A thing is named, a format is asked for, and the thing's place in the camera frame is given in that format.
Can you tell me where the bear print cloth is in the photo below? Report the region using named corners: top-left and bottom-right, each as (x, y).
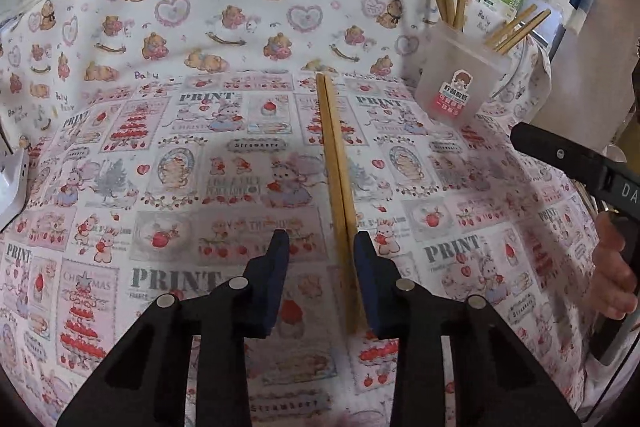
top-left (0, 0), bottom-right (556, 148)

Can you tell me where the translucent plastic cup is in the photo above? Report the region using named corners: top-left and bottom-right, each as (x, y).
top-left (415, 23), bottom-right (513, 124)

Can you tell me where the beige cabinet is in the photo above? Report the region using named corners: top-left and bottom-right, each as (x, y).
top-left (550, 0), bottom-right (640, 158)

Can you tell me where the strawberry print tablecloth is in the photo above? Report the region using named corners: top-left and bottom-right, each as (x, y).
top-left (0, 72), bottom-right (621, 427)

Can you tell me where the person's right hand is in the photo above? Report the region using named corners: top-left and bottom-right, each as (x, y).
top-left (593, 211), bottom-right (635, 322)

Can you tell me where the white desk lamp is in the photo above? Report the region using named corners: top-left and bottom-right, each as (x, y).
top-left (0, 149), bottom-right (31, 233)

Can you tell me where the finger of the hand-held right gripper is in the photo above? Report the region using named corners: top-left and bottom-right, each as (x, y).
top-left (510, 121), bottom-right (609, 196)

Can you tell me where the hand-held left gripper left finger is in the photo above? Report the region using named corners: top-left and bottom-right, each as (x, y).
top-left (55, 230), bottom-right (292, 427)

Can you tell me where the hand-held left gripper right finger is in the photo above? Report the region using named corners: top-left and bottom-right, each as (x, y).
top-left (353, 231), bottom-right (585, 427)

